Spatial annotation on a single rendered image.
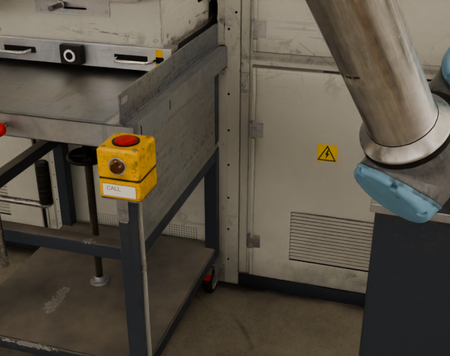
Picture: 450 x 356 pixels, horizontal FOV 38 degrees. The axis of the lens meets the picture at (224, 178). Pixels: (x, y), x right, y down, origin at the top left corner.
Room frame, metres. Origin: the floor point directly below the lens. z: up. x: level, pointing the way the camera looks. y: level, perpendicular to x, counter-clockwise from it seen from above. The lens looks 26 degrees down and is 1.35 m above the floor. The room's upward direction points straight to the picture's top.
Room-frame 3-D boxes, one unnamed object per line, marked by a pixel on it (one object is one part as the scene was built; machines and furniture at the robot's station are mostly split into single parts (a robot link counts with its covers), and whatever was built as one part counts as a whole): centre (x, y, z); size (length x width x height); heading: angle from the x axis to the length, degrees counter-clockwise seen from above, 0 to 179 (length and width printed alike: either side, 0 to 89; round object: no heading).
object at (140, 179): (1.06, 0.17, 0.85); 0.08 x 0.08 x 0.10; 73
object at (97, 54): (1.69, 0.38, 0.90); 0.54 x 0.05 x 0.06; 73
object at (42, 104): (1.68, 0.39, 0.82); 0.68 x 0.62 x 0.06; 163
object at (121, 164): (1.02, 0.19, 0.87); 0.03 x 0.01 x 0.03; 73
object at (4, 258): (1.33, 0.47, 0.60); 0.17 x 0.03 x 0.30; 73
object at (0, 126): (1.33, 0.49, 0.82); 0.04 x 0.03 x 0.03; 163
